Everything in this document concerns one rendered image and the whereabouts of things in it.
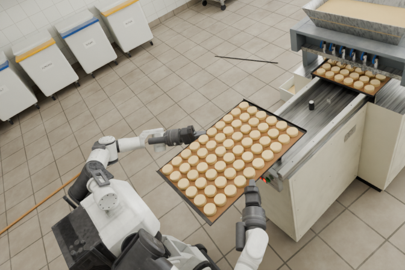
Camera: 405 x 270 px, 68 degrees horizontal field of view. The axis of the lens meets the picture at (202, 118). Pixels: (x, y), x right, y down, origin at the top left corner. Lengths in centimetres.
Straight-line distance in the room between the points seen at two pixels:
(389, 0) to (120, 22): 356
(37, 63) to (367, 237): 413
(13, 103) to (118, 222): 385
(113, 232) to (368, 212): 186
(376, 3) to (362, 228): 144
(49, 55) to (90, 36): 59
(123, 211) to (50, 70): 371
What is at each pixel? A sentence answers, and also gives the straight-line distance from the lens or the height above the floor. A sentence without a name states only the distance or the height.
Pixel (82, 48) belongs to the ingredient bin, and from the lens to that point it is 462.
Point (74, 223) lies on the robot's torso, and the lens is 118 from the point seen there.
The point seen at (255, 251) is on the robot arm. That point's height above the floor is 115.
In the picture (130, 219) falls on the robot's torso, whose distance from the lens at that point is 107.
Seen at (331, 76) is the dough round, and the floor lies 92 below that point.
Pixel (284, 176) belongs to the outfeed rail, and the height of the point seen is 88.
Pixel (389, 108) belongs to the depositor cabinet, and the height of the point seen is 84.
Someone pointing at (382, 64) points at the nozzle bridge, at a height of 104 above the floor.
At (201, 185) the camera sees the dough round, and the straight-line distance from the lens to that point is 130.
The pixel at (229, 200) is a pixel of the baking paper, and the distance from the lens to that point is 126.
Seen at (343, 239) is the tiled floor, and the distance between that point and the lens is 237.
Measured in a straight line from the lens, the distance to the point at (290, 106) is 187.
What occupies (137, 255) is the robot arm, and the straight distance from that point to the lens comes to 99.
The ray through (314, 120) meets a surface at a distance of 183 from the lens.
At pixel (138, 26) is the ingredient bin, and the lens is 476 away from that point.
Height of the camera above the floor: 216
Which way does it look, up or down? 42 degrees down
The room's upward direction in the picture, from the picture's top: 21 degrees counter-clockwise
